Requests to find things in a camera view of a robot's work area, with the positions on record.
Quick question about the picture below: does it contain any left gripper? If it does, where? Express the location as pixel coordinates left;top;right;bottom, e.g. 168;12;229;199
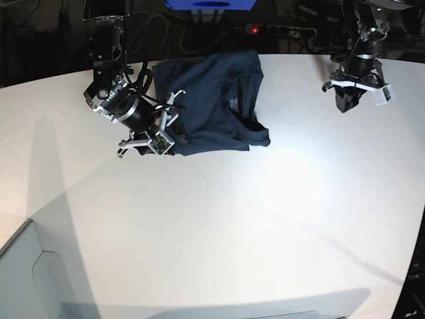
322;58;387;113

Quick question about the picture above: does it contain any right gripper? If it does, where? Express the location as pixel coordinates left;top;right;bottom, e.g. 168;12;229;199
117;89;189;158

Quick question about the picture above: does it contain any dark blue T-shirt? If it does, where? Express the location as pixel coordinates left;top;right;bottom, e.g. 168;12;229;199
152;51;270;156

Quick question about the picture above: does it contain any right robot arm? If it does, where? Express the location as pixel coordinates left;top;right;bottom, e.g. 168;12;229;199
83;1;185;158

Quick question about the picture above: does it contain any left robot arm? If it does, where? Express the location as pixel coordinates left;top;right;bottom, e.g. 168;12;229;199
322;1;424;113

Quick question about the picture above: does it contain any black power strip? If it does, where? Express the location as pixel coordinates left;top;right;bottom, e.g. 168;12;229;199
244;24;317;40

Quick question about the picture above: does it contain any blue box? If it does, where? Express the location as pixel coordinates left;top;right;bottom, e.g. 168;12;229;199
165;0;256;11

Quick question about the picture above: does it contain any grey bin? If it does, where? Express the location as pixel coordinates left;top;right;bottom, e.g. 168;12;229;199
1;219;100;318

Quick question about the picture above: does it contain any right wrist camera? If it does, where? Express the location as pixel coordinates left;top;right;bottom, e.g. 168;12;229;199
148;130;175;156

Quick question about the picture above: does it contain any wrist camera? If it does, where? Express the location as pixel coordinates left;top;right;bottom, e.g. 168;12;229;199
148;130;175;156
374;84;395;106

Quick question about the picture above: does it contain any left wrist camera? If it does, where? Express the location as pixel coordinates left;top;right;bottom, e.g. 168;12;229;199
374;84;395;106

